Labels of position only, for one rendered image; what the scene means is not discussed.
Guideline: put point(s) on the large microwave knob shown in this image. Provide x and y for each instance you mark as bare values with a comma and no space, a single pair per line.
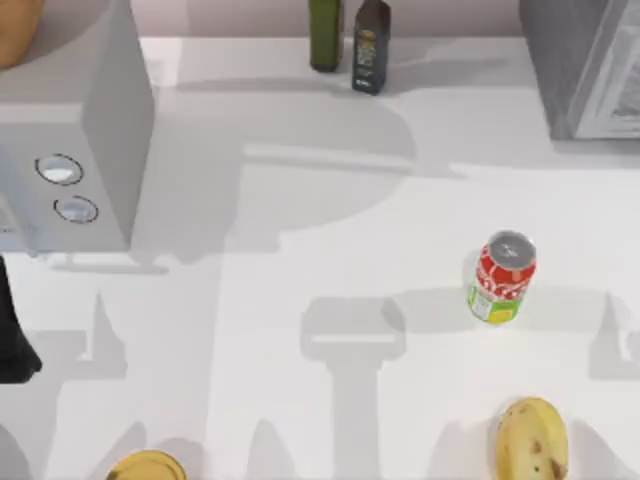
58,169

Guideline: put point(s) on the yellow round lid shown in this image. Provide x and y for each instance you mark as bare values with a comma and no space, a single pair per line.
147,467

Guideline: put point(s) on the orange round object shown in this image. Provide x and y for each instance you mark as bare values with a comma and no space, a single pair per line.
15,30

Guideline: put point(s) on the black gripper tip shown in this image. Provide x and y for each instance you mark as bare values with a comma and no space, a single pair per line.
12,335

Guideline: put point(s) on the red and green can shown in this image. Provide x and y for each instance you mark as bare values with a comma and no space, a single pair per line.
500,280

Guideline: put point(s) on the small microwave knob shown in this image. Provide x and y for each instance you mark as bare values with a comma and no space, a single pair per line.
76,209

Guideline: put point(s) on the pale microwave oven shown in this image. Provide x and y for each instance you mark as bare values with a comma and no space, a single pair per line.
107,125

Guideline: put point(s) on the dark green carton bottle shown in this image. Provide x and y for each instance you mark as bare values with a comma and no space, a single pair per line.
371,50

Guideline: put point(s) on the yellow bread loaf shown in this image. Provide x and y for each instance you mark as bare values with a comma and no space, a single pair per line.
532,442

